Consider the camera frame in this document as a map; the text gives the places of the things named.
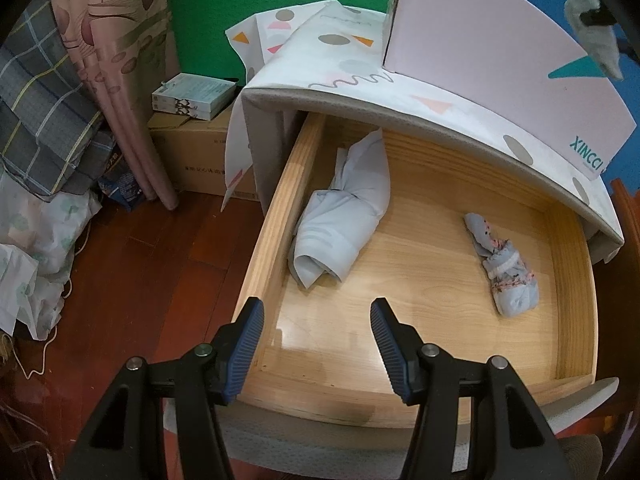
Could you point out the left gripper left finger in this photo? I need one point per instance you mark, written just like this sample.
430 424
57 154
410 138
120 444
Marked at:
124 436

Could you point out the floral grey underwear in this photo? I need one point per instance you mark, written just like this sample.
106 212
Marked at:
513 286

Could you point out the white leaf-print bedsheet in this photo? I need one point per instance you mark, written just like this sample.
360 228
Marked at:
36 254

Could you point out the grey plaid blanket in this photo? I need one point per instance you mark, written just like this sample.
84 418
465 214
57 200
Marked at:
54 139

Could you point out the light blue flat box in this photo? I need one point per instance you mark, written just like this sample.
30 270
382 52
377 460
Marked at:
195 96

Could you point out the brown cardboard box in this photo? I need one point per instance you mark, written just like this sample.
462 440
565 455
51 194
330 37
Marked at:
192 150

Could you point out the pink cardboard storage box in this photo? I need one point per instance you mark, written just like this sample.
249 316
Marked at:
511 58

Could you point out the wooden pull-out drawer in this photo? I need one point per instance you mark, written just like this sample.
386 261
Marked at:
317 358

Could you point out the grey ribbed underwear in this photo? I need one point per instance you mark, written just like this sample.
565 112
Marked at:
598 41

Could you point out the white patterned nightstand cabinet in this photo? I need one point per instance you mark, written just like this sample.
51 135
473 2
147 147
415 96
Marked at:
326 58

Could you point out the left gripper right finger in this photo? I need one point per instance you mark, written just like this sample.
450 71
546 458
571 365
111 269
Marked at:
510 438

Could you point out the pale blue underwear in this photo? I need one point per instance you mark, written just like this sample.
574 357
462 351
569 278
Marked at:
339 221

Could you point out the pink floral curtain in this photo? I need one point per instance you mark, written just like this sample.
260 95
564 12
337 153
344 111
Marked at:
122 51

